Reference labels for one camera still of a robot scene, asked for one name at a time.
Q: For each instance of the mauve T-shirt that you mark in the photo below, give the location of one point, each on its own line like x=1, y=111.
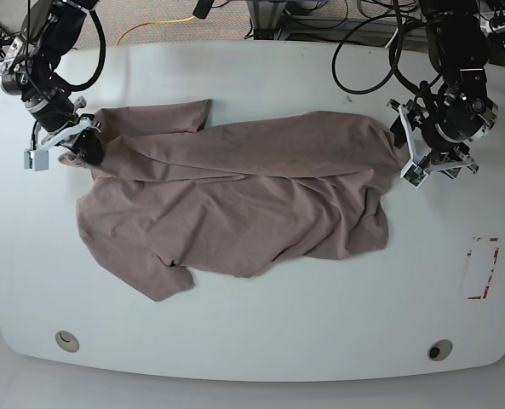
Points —
x=173, y=194

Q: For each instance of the image-left white wrist camera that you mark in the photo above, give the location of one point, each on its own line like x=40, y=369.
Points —
x=36, y=157

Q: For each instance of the right table cable grommet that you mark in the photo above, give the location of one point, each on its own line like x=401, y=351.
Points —
x=440, y=350

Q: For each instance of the red tape rectangle marker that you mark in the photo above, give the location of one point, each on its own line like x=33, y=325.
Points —
x=479, y=267

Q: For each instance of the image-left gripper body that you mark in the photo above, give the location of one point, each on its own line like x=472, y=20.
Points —
x=57, y=123

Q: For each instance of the table cable grommet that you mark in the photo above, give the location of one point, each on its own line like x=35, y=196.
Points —
x=440, y=350
x=66, y=341

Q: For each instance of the left table cable grommet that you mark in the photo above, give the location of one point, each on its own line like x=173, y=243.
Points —
x=66, y=341

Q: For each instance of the aluminium frame stand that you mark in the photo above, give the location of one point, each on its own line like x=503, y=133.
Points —
x=265, y=19

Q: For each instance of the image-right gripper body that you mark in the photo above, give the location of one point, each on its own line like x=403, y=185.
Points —
x=458, y=113

